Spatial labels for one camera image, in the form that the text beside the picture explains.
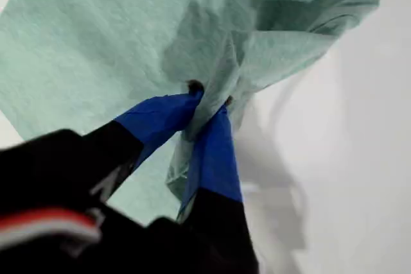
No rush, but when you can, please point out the pale green T-shirt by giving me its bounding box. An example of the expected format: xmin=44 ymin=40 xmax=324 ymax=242
xmin=0 ymin=0 xmax=383 ymax=223

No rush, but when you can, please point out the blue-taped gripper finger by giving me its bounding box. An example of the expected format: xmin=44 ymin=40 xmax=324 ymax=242
xmin=82 ymin=80 xmax=205 ymax=200
xmin=176 ymin=96 xmax=259 ymax=274

